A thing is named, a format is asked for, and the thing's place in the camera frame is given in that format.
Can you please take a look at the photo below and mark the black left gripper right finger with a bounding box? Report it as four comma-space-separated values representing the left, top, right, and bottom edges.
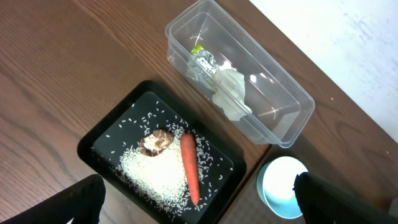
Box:
294, 172, 397, 224

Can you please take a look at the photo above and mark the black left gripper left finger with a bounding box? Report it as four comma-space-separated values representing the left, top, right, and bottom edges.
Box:
4, 174, 106, 224

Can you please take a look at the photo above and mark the light blue bowl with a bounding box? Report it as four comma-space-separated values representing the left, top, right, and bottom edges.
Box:
256, 156, 308, 219

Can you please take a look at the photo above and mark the brown mushroom piece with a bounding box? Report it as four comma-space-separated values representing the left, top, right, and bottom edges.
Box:
139, 129, 174, 157

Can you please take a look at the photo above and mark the orange carrot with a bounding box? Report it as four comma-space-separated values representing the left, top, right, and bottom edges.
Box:
180, 134, 200, 206

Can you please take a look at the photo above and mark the white tissue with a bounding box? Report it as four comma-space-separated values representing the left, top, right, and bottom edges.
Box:
211, 61, 252, 121

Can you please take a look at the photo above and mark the yellow green snack wrapper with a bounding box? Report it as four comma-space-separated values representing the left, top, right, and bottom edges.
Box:
186, 44, 218, 92

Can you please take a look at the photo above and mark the black waste tray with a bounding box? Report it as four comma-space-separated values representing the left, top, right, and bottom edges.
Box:
77, 80, 246, 223

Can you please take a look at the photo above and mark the brown serving tray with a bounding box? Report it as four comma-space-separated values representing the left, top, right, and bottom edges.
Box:
221, 139, 397, 223

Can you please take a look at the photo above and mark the spilled rice pile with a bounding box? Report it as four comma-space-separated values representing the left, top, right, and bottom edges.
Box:
90, 99, 234, 223

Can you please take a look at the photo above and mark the clear plastic bin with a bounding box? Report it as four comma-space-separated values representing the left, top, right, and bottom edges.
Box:
165, 1, 315, 148

